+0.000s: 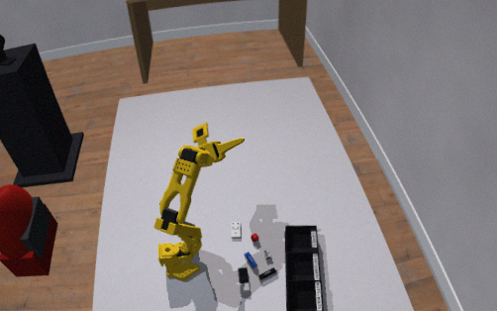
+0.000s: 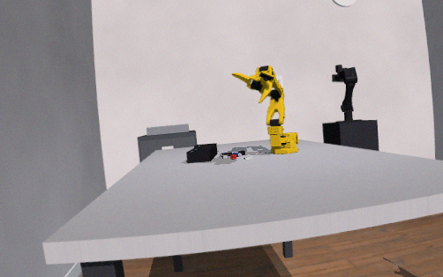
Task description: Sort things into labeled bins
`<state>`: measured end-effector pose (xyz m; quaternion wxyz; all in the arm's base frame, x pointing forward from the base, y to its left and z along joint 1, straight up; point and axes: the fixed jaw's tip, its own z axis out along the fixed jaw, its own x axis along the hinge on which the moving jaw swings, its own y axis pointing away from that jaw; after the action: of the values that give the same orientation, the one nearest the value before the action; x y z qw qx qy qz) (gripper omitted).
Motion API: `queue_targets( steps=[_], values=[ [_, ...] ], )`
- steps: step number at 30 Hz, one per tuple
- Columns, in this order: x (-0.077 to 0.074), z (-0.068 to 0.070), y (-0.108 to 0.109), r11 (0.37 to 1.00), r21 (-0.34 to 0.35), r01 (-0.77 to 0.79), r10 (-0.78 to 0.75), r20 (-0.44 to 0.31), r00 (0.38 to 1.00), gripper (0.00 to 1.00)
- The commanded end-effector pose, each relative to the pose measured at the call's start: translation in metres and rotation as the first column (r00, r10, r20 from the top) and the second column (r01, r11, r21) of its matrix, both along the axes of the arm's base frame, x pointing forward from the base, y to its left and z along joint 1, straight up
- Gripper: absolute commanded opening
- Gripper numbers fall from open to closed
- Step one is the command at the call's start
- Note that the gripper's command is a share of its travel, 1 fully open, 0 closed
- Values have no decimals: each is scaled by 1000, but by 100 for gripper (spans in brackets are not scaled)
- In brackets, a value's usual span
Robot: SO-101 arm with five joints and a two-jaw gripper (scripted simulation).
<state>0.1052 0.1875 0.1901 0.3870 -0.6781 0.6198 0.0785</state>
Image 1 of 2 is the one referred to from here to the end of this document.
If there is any blue battery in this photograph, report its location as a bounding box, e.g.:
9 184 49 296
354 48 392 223
245 252 257 268

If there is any white domino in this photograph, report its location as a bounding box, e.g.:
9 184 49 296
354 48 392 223
232 222 241 238

